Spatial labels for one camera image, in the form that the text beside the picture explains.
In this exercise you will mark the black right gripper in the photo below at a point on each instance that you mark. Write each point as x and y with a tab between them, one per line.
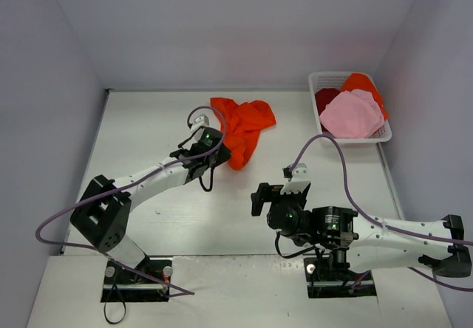
261	200

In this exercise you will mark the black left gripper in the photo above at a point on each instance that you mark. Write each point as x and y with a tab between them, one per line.
220	152

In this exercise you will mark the orange t shirt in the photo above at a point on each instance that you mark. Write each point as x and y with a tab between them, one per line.
364	82
244	123

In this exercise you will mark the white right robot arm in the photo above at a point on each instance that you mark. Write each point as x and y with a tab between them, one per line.
358	244

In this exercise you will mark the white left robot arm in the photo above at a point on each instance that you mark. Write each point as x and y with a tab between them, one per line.
104	209

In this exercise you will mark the dark red t shirt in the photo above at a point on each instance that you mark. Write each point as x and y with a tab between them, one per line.
325	96

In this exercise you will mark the pink t shirt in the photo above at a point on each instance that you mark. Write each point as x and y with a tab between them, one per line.
352	115

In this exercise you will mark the white plastic basket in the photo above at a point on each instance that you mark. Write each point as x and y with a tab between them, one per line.
335	79

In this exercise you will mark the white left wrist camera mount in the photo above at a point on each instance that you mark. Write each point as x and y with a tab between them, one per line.
199	122

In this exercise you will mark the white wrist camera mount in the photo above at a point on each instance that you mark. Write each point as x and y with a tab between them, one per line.
199	122
297	179

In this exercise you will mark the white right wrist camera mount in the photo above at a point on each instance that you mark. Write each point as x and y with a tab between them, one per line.
297	179

